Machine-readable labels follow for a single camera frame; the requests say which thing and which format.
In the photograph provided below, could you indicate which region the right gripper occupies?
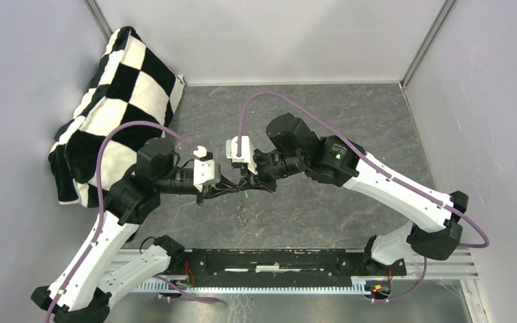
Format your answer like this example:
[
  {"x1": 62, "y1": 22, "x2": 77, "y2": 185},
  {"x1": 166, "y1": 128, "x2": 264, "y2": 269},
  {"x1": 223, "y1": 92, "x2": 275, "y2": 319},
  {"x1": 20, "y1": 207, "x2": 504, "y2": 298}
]
[{"x1": 238, "y1": 149, "x2": 306, "y2": 194}]

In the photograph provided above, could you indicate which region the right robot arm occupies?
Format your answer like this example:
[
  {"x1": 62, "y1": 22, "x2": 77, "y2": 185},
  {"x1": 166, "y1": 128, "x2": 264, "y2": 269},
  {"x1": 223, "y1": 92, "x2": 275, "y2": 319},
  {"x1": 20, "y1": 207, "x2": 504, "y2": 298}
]
[{"x1": 226, "y1": 113, "x2": 469, "y2": 275}]

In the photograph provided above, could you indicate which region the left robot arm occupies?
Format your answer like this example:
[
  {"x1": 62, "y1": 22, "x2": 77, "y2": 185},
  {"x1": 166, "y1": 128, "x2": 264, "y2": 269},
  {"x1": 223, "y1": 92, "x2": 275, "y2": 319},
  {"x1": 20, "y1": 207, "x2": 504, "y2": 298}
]
[{"x1": 31, "y1": 138, "x2": 221, "y2": 322}]

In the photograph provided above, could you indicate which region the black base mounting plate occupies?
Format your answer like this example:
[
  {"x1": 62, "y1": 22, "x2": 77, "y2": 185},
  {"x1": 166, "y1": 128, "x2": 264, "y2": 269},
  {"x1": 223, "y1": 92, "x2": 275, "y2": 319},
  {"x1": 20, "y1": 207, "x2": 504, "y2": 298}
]
[{"x1": 162, "y1": 248, "x2": 407, "y2": 288}]

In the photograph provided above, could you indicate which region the black white checkered blanket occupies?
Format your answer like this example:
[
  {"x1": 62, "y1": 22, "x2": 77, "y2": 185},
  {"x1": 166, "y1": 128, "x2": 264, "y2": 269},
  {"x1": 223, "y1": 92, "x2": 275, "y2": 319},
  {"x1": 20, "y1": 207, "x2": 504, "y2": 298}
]
[{"x1": 47, "y1": 26, "x2": 185, "y2": 208}]

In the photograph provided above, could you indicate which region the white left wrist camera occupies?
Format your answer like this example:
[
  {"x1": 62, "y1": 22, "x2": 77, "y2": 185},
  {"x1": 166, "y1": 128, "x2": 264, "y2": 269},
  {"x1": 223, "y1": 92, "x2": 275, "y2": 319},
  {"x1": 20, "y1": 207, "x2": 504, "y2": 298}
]
[{"x1": 193, "y1": 145, "x2": 221, "y2": 192}]

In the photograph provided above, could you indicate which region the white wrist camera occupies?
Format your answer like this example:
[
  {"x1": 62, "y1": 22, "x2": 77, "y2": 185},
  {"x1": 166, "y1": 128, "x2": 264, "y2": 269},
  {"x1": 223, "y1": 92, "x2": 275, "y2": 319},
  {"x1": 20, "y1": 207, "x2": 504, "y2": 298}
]
[
  {"x1": 225, "y1": 136, "x2": 258, "y2": 175},
  {"x1": 193, "y1": 145, "x2": 221, "y2": 192}
]

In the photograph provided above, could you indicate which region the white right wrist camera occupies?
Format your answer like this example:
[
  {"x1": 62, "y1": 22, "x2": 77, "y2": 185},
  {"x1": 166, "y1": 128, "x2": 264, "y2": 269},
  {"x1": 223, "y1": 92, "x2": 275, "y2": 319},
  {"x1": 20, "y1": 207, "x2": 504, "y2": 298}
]
[{"x1": 225, "y1": 136, "x2": 258, "y2": 175}]

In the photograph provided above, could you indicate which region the white slotted cable duct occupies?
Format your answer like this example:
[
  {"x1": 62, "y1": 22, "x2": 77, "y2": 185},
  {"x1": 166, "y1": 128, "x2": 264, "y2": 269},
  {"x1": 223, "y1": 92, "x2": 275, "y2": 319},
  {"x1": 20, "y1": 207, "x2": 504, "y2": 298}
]
[{"x1": 132, "y1": 278, "x2": 370, "y2": 295}]

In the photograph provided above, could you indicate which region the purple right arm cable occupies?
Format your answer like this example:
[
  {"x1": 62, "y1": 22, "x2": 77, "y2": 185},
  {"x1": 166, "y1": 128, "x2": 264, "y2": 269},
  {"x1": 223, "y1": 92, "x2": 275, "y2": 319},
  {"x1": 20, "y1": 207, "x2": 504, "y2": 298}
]
[{"x1": 236, "y1": 91, "x2": 491, "y2": 303}]

